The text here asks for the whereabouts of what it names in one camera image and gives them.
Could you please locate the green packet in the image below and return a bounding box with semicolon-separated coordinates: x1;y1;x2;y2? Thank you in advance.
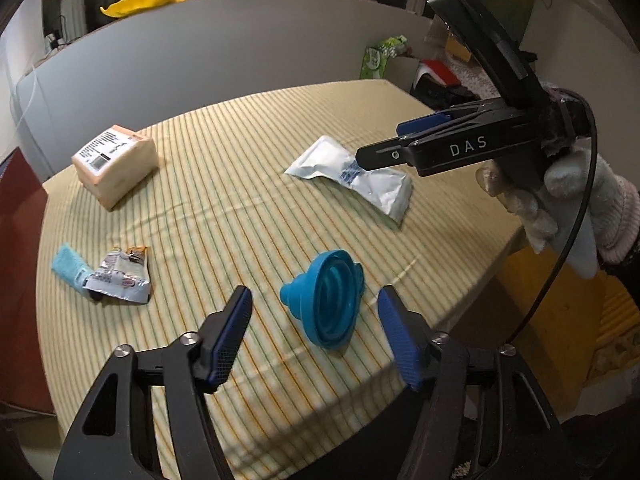
378;35;408;58

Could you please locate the person's right hand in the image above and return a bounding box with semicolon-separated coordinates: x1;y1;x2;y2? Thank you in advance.
475;149;640;279

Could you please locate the white lace cloth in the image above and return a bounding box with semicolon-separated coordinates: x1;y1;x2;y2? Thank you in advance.
447;52;501;98

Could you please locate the peach parcel with label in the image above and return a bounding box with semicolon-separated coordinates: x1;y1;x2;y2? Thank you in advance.
71;124;160;211

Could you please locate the brown cardboard box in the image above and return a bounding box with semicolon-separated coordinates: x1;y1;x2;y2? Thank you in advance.
442;30;471;63

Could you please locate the light blue tube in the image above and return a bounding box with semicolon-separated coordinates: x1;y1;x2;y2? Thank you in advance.
51;243;93;288

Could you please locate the white hanging cable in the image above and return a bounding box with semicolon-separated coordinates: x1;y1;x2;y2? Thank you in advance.
10;67;46;126

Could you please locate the crumpled foil wrapper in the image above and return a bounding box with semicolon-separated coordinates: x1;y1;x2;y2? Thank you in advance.
82;245;152;306

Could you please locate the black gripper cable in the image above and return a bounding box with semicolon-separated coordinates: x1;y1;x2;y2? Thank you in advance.
420;0;600;351

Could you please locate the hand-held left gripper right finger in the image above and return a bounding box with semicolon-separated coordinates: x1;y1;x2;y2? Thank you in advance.
377;285;568;480

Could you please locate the green printed cardboard box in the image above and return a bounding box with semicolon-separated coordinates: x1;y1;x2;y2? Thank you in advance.
360;46;421;81

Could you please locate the white plastic packet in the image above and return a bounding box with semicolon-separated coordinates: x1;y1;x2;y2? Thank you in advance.
284;135;413;225

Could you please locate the red flat box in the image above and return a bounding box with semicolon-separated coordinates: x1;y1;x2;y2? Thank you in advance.
417;59;461;86

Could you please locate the teal collapsible funnel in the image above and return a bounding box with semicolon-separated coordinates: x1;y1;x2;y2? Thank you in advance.
279;248;366;351

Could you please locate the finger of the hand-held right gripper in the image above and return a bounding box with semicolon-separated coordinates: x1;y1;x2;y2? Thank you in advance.
396;100;512;139
356;135;417;171

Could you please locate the charger with black cables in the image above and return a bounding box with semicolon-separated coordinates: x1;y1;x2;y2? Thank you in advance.
44;15;71;53

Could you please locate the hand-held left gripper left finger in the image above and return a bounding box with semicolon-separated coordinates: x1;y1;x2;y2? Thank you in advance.
59;285;253;480

